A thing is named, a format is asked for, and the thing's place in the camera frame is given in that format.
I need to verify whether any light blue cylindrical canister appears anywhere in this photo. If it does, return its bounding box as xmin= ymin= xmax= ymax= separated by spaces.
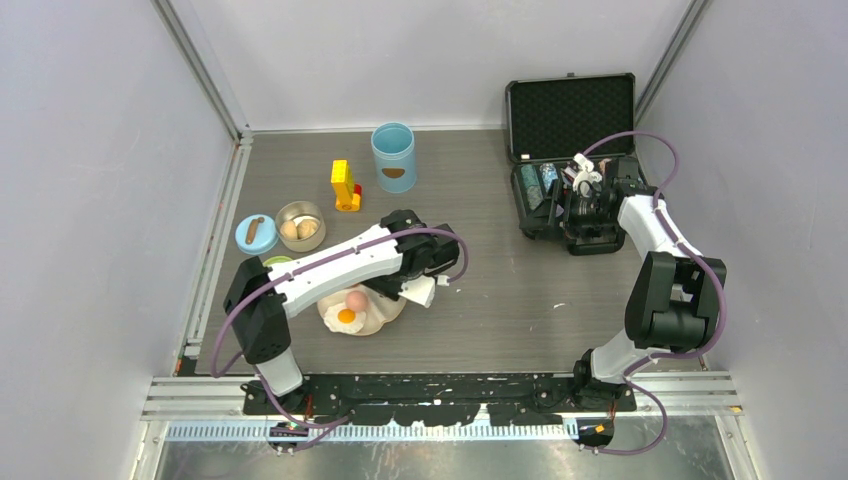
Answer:
xmin=370 ymin=122 xmax=417 ymax=194

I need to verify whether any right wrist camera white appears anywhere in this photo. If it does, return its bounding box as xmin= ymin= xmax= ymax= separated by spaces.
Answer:
xmin=565 ymin=153 xmax=603 ymax=198

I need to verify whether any aluminium front rail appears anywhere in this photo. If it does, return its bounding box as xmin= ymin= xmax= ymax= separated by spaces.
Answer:
xmin=141 ymin=371 xmax=744 ymax=444

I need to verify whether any fried egg toy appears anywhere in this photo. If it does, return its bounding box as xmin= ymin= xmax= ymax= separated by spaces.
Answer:
xmin=322 ymin=303 xmax=367 ymax=335

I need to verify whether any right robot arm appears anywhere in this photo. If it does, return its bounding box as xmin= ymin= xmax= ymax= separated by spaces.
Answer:
xmin=510 ymin=156 xmax=726 ymax=411

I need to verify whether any black poker chip case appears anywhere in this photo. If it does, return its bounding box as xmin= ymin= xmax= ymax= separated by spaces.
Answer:
xmin=505 ymin=72 xmax=647 ymax=230

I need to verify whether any green round lid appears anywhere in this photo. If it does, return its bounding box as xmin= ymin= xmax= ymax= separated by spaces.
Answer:
xmin=262 ymin=255 xmax=292 ymax=267

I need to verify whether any white dumpling bun toy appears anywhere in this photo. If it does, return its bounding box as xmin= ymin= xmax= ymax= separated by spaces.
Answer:
xmin=296 ymin=216 xmax=321 ymax=240

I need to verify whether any steel lunch box bowl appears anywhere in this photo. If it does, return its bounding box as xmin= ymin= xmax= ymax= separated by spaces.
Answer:
xmin=275 ymin=201 xmax=326 ymax=253

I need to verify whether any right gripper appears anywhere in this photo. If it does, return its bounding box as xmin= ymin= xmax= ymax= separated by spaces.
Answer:
xmin=520 ymin=178 xmax=614 ymax=244

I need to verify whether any light blue lid with strap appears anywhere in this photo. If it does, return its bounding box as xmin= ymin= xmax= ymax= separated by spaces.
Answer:
xmin=234 ymin=214 xmax=278 ymax=256

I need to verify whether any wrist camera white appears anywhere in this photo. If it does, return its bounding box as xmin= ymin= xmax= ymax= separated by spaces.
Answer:
xmin=399 ymin=274 xmax=450 ymax=308
xmin=565 ymin=153 xmax=603 ymax=198

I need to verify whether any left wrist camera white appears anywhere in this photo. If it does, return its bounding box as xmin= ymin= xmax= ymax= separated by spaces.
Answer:
xmin=399 ymin=274 xmax=450 ymax=308

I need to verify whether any yellow red toy block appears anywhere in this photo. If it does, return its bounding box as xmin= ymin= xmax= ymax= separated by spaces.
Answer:
xmin=330 ymin=159 xmax=362 ymax=212

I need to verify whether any pink egg toy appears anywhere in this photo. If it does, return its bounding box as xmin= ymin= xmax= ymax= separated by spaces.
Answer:
xmin=345 ymin=290 xmax=369 ymax=313

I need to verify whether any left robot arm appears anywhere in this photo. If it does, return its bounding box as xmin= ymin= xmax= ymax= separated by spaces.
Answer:
xmin=215 ymin=209 xmax=470 ymax=414

